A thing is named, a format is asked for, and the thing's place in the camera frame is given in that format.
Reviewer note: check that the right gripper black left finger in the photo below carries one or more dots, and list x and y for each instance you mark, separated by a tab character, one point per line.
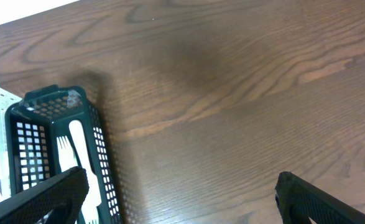
59	197

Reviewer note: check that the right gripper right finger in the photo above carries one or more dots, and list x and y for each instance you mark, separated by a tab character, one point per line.
299	201

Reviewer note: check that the white fork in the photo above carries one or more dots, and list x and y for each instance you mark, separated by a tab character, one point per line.
66	155
90	213

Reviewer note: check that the white spoon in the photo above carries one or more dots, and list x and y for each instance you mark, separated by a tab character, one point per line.
93	197

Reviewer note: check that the black plastic basket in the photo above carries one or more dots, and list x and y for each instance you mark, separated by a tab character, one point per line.
38	124

